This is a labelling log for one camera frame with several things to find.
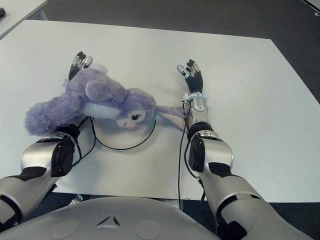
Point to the metal table clamp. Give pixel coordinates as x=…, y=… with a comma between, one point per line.
x=77, y=198

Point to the black handheld remote controller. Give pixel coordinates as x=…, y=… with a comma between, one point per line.
x=2, y=11

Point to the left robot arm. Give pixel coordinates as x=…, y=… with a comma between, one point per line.
x=37, y=160

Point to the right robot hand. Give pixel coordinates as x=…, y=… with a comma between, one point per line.
x=195, y=81

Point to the grey robot torso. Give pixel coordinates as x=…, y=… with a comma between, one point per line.
x=112, y=225

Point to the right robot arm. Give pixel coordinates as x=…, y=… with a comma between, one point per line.
x=220, y=162

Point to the white side table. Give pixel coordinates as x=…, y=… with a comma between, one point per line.
x=22, y=13

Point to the white plate black rim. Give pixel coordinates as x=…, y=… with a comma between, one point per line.
x=122, y=136

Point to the purple plush bunny doll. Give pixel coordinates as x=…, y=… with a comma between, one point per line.
x=100, y=100

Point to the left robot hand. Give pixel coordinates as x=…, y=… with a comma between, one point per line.
x=75, y=68

